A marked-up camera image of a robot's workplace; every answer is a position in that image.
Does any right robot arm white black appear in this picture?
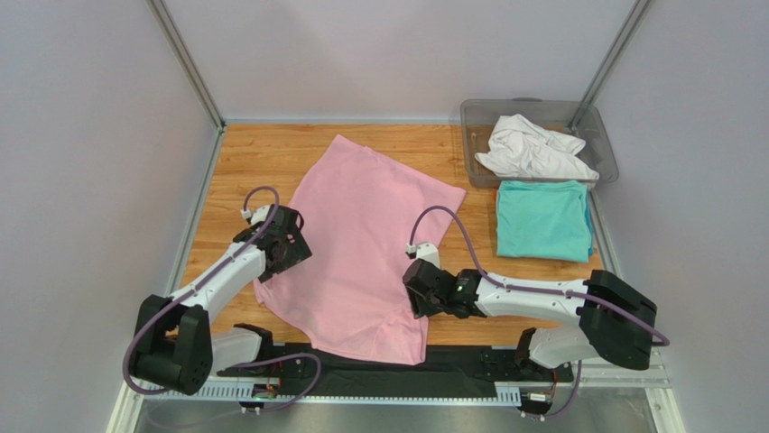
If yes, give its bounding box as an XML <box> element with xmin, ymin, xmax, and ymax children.
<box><xmin>403</xmin><ymin>259</ymin><xmax>661</xmax><ymax>371</ymax></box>

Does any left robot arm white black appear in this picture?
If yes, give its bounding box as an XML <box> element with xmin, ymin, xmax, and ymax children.
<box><xmin>124</xmin><ymin>205</ymin><xmax>312</xmax><ymax>395</ymax></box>

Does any clear plastic bin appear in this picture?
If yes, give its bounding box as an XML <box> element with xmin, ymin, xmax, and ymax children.
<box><xmin>459</xmin><ymin>98</ymin><xmax>619</xmax><ymax>189</ymax></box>

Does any left aluminium corner post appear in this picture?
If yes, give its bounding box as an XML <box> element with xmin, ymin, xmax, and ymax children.
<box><xmin>146</xmin><ymin>0</ymin><xmax>227</xmax><ymax>132</ymax></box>

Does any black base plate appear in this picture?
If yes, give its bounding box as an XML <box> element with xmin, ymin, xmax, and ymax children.
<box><xmin>479</xmin><ymin>348</ymin><xmax>575</xmax><ymax>383</ymax></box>
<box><xmin>263</xmin><ymin>343</ymin><xmax>318</xmax><ymax>386</ymax></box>

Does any folded teal t shirt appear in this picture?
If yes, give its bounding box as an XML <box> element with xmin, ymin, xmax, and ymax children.
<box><xmin>496</xmin><ymin>180</ymin><xmax>594</xmax><ymax>263</ymax></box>

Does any right aluminium corner post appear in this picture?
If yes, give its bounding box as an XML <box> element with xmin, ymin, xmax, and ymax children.
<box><xmin>568</xmin><ymin>0</ymin><xmax>654</xmax><ymax>129</ymax></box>

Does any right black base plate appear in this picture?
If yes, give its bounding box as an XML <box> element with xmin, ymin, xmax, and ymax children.
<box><xmin>479</xmin><ymin>348</ymin><xmax>575</xmax><ymax>383</ymax></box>

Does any crumpled white t shirt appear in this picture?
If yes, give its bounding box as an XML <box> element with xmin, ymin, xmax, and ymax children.
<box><xmin>475</xmin><ymin>114</ymin><xmax>599</xmax><ymax>181</ymax></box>

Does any pink t shirt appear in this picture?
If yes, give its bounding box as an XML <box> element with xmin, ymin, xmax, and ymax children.
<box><xmin>254</xmin><ymin>136</ymin><xmax>466</xmax><ymax>365</ymax></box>

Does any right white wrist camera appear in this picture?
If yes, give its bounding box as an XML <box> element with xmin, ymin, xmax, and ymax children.
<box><xmin>406</xmin><ymin>242</ymin><xmax>441</xmax><ymax>269</ymax></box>

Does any aluminium corner post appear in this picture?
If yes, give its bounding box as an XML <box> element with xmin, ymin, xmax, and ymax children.
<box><xmin>568</xmin><ymin>0</ymin><xmax>654</xmax><ymax>129</ymax></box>
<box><xmin>146</xmin><ymin>0</ymin><xmax>227</xmax><ymax>132</ymax></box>

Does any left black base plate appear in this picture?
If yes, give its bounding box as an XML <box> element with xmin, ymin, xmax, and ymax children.
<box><xmin>263</xmin><ymin>343</ymin><xmax>318</xmax><ymax>386</ymax></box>

